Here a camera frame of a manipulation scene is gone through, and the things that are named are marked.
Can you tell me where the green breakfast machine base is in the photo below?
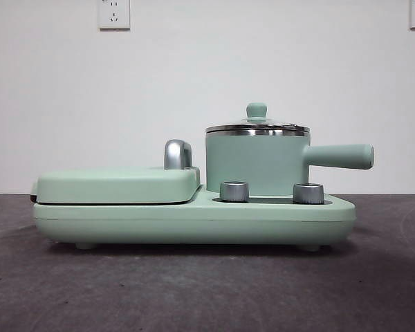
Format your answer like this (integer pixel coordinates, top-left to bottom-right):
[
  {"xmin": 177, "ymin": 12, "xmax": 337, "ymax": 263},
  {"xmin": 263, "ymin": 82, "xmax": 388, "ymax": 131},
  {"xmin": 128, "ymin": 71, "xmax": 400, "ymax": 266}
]
[{"xmin": 33, "ymin": 183, "xmax": 357, "ymax": 252}]

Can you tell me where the green griddle lid chrome handle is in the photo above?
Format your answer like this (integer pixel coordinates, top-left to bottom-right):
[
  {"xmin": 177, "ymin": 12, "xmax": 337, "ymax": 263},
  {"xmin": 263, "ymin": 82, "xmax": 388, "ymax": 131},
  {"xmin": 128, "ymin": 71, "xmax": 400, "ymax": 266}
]
[{"xmin": 29, "ymin": 138, "xmax": 202, "ymax": 208}]

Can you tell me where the green pot with straight handle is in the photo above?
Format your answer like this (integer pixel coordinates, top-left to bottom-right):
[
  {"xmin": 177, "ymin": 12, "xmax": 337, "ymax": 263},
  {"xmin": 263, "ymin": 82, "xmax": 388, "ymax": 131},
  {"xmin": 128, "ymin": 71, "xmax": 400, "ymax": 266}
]
[{"xmin": 205, "ymin": 133, "xmax": 375, "ymax": 194}]

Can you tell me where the silver control knob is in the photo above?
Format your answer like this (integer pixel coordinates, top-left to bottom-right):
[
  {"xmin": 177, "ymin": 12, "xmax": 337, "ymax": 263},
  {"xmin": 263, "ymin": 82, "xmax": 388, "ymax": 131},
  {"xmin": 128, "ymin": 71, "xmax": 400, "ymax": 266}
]
[
  {"xmin": 293, "ymin": 182, "xmax": 324, "ymax": 204},
  {"xmin": 219, "ymin": 180, "xmax": 249, "ymax": 202}
]

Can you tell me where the glass lid with green knob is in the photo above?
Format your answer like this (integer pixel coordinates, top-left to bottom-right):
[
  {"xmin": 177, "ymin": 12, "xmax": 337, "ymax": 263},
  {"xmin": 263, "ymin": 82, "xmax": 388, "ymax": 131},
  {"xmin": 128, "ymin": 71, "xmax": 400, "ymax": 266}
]
[{"xmin": 205, "ymin": 102, "xmax": 311, "ymax": 138}]

